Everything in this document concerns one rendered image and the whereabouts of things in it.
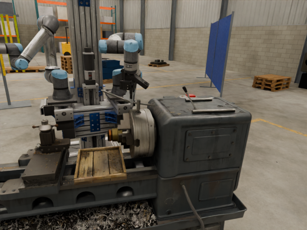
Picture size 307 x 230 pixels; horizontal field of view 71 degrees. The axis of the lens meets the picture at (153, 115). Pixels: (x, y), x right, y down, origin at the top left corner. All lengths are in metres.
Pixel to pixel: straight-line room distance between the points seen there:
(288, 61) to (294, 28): 1.42
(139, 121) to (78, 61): 1.00
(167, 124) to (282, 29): 11.17
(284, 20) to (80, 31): 10.93
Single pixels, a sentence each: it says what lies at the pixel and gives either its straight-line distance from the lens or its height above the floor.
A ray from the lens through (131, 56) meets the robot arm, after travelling 1.17.
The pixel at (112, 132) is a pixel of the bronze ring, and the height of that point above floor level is 1.11.
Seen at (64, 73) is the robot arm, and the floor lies 1.38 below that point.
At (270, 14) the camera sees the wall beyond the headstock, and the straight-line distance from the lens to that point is 12.63.
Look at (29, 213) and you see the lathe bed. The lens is 1.53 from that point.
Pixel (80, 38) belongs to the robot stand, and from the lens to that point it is 2.07.
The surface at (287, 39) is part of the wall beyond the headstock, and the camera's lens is 11.97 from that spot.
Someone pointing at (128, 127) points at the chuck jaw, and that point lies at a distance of 1.39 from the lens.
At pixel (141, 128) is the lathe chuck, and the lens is 1.26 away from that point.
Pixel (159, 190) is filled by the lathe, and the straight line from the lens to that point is 1.44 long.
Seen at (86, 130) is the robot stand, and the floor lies 0.86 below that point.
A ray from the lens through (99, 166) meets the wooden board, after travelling 1.45.
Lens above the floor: 1.67
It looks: 20 degrees down
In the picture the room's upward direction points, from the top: 2 degrees clockwise
